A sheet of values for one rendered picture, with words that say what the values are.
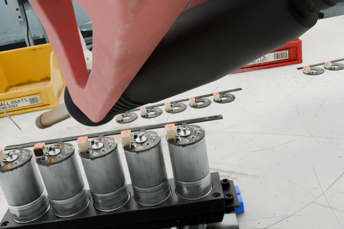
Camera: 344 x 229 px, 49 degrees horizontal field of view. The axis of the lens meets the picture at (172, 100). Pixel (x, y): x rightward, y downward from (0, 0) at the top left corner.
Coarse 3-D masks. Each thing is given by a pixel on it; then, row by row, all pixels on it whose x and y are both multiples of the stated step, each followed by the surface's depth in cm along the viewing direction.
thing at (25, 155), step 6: (12, 150) 25; (24, 150) 25; (30, 150) 25; (6, 156) 24; (18, 156) 24; (24, 156) 24; (30, 156) 24; (6, 162) 24; (12, 162) 24; (18, 162) 24; (24, 162) 23; (0, 168) 23; (6, 168) 23; (12, 168) 23
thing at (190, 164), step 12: (180, 132) 24; (168, 144) 23; (192, 144) 23; (204, 144) 23; (180, 156) 23; (192, 156) 23; (204, 156) 23; (180, 168) 23; (192, 168) 23; (204, 168) 24; (180, 180) 24; (192, 180) 24; (204, 180) 24; (180, 192) 24; (192, 192) 24; (204, 192) 24
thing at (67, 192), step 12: (72, 156) 24; (48, 168) 23; (60, 168) 23; (72, 168) 24; (48, 180) 23; (60, 180) 23; (72, 180) 24; (48, 192) 24; (60, 192) 24; (72, 192) 24; (84, 192) 25; (60, 204) 24; (72, 204) 24; (84, 204) 25; (60, 216) 25
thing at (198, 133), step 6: (180, 126) 25; (192, 126) 24; (198, 126) 24; (192, 132) 24; (198, 132) 23; (204, 132) 23; (180, 138) 23; (186, 138) 23; (192, 138) 23; (198, 138) 23; (174, 144) 23; (180, 144) 22; (186, 144) 22
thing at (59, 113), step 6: (54, 108) 19; (60, 108) 18; (66, 108) 17; (42, 114) 20; (48, 114) 19; (54, 114) 19; (60, 114) 18; (66, 114) 18; (36, 120) 21; (42, 120) 20; (48, 120) 19; (54, 120) 19; (60, 120) 19; (42, 126) 20; (48, 126) 20
